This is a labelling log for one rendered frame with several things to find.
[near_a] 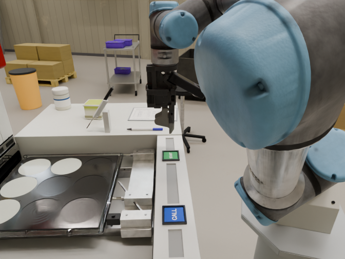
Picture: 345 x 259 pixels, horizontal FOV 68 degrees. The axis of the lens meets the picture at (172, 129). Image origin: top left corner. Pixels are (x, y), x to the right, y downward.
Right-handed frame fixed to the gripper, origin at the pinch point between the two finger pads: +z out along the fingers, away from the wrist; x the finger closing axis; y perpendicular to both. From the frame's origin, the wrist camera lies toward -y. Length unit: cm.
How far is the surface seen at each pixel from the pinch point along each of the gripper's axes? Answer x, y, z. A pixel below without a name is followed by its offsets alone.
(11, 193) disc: 10, 48, 16
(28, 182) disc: 5.2, 45.5, 15.8
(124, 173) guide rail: -7.6, 17.8, 21.8
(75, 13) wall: -747, 271, -13
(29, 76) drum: -290, 199, 57
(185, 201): 21.4, -2.9, 9.7
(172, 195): 18.5, 0.4, 10.1
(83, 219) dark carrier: 20.7, 23.7, 15.8
